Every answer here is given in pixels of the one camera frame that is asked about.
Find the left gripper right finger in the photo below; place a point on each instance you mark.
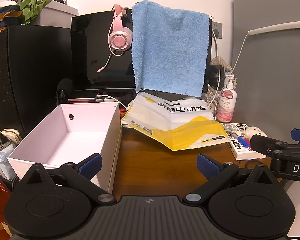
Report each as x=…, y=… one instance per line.
x=217, y=175

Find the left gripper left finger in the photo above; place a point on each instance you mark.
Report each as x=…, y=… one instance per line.
x=78, y=177

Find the yellow white shopping bag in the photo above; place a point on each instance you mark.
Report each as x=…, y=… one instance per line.
x=179, y=125

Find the white plush toy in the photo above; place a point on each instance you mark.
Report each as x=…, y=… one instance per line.
x=251, y=131

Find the blue marker pen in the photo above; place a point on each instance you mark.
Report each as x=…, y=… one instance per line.
x=244, y=142

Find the white thick book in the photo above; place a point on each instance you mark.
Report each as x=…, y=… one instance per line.
x=240, y=153

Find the white open cardboard box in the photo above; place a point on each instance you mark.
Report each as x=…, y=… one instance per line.
x=71, y=133

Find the white pink lotion bottle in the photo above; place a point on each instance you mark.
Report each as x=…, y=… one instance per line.
x=227, y=100

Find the white desk lamp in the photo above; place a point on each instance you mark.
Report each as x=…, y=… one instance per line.
x=267, y=29

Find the black computer monitor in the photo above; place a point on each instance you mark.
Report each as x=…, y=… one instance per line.
x=90, y=52

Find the black computer tower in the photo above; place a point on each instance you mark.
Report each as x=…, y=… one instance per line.
x=33, y=61

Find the blue terry towel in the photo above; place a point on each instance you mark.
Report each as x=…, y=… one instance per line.
x=169, y=49

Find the pink cat-ear headset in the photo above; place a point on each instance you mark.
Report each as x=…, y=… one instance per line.
x=120, y=38

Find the grey storage box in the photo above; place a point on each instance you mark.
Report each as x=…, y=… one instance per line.
x=55, y=14

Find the woven rope basket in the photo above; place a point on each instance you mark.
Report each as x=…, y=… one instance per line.
x=218, y=70

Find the wall power outlet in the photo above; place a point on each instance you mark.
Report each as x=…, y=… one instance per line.
x=217, y=29

